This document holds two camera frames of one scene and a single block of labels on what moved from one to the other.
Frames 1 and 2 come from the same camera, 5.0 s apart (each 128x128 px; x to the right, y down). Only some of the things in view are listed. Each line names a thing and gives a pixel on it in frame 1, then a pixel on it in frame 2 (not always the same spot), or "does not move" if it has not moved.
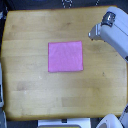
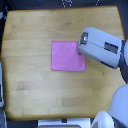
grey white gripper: (113, 29) -> (100, 46)
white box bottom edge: (81, 122) does not move
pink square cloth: (65, 56) does not move
